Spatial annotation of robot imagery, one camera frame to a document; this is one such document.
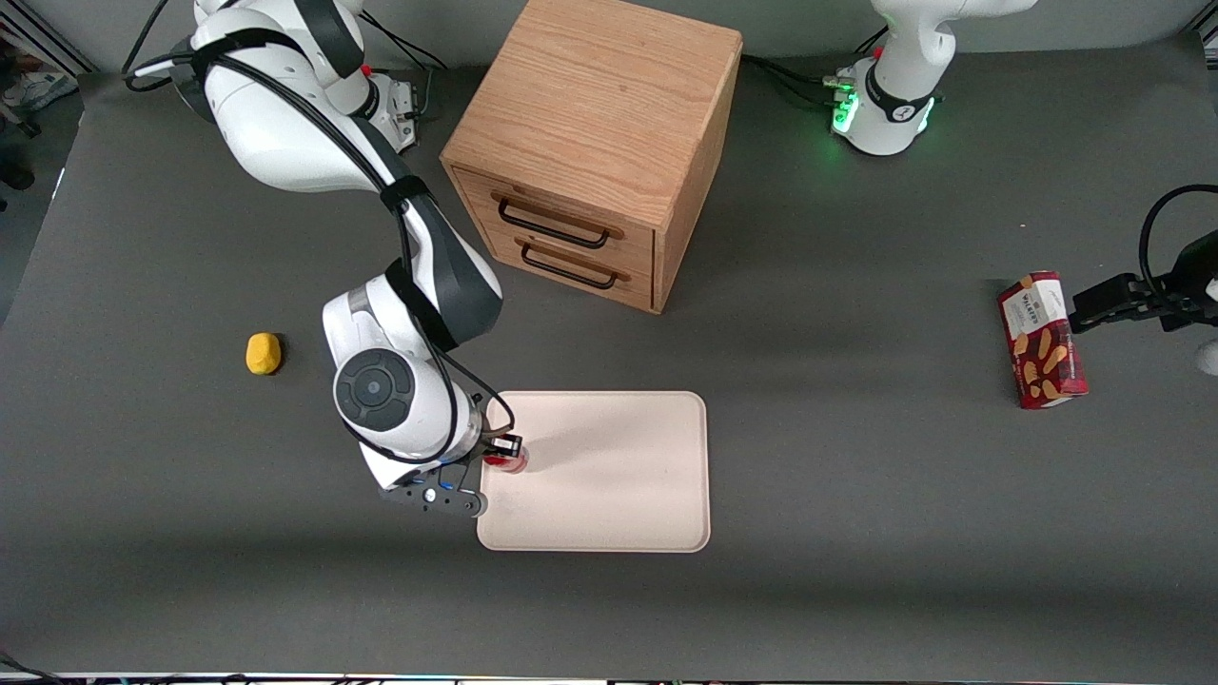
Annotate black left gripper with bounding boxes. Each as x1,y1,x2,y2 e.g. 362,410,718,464
1070,233,1218,335

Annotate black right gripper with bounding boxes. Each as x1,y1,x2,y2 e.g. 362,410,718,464
447,419,527,472

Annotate cream rectangular tray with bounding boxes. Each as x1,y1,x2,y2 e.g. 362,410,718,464
476,390,712,554

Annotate red cookie box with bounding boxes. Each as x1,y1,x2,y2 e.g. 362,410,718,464
997,270,1090,411

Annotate wooden drawer front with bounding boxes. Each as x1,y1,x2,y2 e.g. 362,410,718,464
481,225,658,313
453,166,658,273

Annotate dark grey table mat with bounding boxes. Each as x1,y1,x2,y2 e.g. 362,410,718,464
0,38,1218,678

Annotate wooden drawer cabinet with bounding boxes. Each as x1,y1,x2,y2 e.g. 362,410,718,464
440,0,744,315

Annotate white sneaker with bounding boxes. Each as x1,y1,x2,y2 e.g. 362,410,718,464
0,71,79,113

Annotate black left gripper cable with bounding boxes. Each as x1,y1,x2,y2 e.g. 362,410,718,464
1138,185,1218,298

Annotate black drawer handle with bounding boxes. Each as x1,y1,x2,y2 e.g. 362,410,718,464
497,198,612,250
520,243,619,290

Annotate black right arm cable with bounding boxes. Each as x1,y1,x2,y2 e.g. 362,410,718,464
122,0,520,467

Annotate black left base cables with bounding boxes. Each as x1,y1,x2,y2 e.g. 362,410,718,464
740,24,891,108

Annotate black base cables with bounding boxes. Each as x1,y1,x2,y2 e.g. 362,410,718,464
357,10,450,123
740,24,891,108

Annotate black right base cables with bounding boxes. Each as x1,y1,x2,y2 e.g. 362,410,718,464
357,10,450,123

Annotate aluminium frame rail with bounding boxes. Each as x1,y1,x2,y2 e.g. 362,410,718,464
0,14,96,77

